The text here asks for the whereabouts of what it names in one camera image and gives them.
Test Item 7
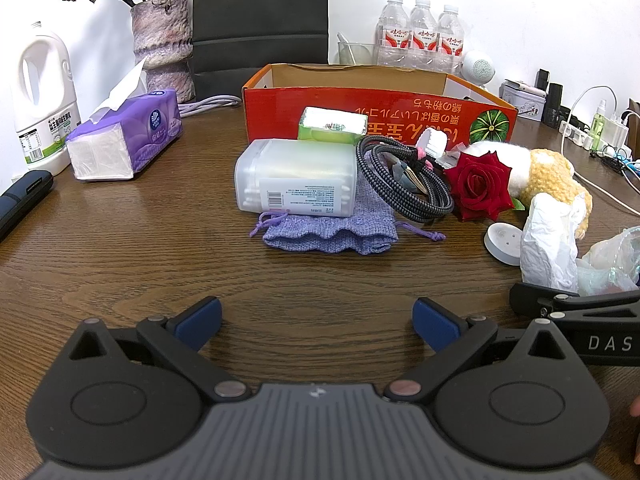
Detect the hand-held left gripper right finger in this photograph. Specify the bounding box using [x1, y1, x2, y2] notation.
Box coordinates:
[385, 297, 568, 403]

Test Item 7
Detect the black paper bag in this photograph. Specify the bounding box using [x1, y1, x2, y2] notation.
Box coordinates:
[192, 0, 330, 103]

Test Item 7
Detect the white power strip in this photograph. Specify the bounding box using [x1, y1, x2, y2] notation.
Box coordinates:
[557, 120, 640, 162]

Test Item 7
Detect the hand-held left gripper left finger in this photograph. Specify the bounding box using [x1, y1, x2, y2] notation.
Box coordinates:
[67, 296, 251, 403]

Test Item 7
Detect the white astronaut speaker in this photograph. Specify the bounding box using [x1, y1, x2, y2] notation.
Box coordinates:
[461, 51, 497, 87]

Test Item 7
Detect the green spray bottle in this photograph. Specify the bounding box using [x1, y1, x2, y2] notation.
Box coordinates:
[590, 100, 609, 152]

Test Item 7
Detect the clear stir stick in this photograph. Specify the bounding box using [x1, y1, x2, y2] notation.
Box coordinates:
[337, 32, 357, 66]

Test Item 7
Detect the glass cup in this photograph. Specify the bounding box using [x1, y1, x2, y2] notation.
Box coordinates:
[337, 40, 379, 67]

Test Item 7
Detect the white tissue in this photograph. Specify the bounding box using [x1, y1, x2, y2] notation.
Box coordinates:
[520, 192, 587, 296]

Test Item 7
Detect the white cable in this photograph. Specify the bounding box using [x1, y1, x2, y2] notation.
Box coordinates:
[560, 85, 640, 211]

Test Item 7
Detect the lilac cable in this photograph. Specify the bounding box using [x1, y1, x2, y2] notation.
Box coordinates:
[177, 95, 244, 119]

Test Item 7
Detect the white round disc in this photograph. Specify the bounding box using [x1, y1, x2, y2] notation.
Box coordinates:
[484, 221, 526, 264]

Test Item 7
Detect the white plastic piece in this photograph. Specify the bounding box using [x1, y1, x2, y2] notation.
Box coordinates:
[416, 127, 454, 161]

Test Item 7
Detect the clear cotton swab box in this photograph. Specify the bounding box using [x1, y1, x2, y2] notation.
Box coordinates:
[234, 139, 359, 218]

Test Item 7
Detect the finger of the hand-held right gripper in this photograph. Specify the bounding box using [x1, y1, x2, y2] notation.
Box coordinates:
[510, 282, 640, 320]

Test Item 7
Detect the dark case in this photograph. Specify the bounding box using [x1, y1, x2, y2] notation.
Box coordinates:
[0, 170, 55, 243]

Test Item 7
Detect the clear small wrapper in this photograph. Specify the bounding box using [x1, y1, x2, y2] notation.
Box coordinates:
[434, 146, 467, 170]

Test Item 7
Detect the white tin box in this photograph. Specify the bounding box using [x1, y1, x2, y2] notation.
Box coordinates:
[500, 79, 547, 121]

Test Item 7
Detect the red rose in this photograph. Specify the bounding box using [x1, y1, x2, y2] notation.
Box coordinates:
[444, 151, 527, 223]

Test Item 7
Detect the purple tissue pack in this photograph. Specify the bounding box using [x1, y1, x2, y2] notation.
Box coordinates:
[66, 57, 184, 182]

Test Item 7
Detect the tall black box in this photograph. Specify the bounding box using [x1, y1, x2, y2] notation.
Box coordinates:
[542, 82, 564, 129]

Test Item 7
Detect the green tissue packet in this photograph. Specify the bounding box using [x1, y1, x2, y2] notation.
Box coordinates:
[297, 106, 368, 145]

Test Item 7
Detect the black braided cable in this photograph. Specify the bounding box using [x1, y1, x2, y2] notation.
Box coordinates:
[356, 135, 456, 224]

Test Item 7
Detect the purple drawstring pouch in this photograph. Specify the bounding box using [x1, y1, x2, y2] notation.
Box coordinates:
[249, 180, 447, 256]

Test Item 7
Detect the white detergent bottle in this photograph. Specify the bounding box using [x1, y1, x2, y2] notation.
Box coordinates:
[11, 22, 82, 177]

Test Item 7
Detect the brown paper bag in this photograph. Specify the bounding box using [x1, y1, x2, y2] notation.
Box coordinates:
[625, 100, 640, 161]

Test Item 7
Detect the yellow white plush toy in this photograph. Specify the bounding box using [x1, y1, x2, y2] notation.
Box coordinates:
[465, 141, 594, 239]

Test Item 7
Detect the clear water bottle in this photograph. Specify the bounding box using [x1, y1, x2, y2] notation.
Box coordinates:
[437, 4, 467, 74]
[410, 0, 442, 71]
[376, 0, 414, 69]

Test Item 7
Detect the white charger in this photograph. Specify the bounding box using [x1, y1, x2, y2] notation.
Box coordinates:
[602, 112, 632, 149]

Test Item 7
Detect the orange cardboard box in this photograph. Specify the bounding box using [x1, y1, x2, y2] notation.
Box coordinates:
[241, 63, 518, 153]

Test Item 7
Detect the clear plastic bag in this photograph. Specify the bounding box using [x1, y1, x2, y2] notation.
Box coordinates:
[575, 227, 640, 297]

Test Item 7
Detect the purple mottled vase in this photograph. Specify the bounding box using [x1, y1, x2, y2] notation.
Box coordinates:
[131, 0, 197, 104]

